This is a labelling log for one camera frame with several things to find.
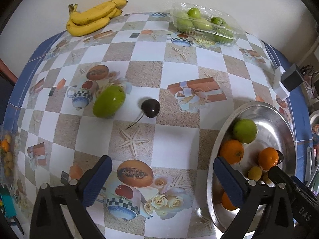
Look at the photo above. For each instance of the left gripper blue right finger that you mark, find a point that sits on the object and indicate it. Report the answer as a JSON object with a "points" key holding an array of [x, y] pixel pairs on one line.
{"points": [[277, 218]]}

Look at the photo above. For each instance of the round green fruit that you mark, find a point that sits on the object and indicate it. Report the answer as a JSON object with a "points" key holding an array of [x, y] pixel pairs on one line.
{"points": [[245, 131]]}

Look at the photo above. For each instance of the small yellow fruit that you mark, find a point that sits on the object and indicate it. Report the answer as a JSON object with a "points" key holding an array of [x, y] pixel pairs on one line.
{"points": [[266, 179]]}

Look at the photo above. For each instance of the clear bag of fruits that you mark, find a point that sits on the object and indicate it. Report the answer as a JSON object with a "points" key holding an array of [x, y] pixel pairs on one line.
{"points": [[10, 171]]}

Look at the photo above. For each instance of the oval green mango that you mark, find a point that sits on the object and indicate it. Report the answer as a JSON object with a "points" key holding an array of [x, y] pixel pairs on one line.
{"points": [[109, 101]]}

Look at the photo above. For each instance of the small yellow lime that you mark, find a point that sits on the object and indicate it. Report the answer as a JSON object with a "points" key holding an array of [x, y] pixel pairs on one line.
{"points": [[255, 173]]}

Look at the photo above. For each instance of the large orange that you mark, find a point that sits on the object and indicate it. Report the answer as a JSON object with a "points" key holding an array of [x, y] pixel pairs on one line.
{"points": [[232, 151]]}

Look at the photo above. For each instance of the black power adapter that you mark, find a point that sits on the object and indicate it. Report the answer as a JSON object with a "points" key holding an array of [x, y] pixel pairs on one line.
{"points": [[292, 78]]}

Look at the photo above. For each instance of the clear plastic fruit box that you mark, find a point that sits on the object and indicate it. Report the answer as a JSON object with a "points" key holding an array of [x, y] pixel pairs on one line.
{"points": [[205, 24]]}

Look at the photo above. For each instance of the yellow banana bunch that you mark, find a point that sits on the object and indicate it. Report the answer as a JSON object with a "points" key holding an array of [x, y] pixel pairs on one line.
{"points": [[87, 22]]}

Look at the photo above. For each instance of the checkered fruit print tablecloth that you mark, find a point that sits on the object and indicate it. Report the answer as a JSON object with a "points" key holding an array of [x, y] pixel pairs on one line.
{"points": [[157, 186]]}

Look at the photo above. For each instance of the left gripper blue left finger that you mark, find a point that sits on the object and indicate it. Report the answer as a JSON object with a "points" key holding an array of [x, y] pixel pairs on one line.
{"points": [[48, 220]]}

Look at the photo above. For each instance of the silver metal bowl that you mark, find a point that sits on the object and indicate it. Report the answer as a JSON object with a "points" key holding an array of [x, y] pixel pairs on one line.
{"points": [[273, 131]]}

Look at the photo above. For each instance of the dark plum with stem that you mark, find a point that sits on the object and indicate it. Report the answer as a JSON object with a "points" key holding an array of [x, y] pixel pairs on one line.
{"points": [[150, 109]]}

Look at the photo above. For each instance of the dark avocado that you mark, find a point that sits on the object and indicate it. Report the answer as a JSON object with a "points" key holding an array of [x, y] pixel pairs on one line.
{"points": [[281, 157]]}

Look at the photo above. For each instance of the orange with stem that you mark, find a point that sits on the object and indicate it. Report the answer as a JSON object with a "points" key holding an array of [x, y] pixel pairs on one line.
{"points": [[268, 158]]}

